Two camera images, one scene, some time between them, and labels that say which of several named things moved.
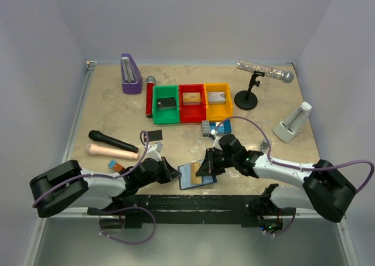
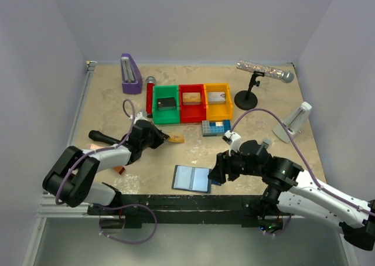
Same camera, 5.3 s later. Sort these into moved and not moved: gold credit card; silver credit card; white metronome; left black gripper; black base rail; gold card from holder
Moved: left black gripper; gold card from holder
Not moved: gold credit card; white metronome; black base rail; silver credit card
